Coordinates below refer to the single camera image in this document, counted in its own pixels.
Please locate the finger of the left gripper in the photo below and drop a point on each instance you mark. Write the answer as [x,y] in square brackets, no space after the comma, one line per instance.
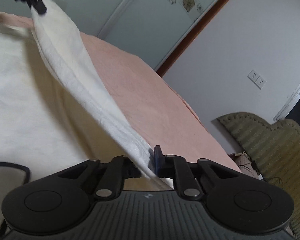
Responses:
[37,5]

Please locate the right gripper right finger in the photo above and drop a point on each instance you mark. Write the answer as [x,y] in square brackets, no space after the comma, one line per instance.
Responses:
[191,181]

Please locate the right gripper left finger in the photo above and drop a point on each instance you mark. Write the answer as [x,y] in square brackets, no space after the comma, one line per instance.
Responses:
[101,180]

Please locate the pink bed blanket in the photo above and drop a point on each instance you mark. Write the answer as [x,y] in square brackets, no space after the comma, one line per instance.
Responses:
[151,107]

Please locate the olive green headboard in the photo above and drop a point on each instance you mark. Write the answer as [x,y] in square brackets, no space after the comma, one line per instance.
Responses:
[275,149]

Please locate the frosted floral wardrobe door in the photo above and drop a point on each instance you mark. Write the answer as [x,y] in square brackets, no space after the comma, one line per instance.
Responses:
[151,29]

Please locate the white wall socket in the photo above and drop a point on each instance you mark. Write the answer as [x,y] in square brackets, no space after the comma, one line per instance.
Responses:
[258,80]

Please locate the brown wardrobe frame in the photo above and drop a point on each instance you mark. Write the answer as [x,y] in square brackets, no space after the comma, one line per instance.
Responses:
[190,36]

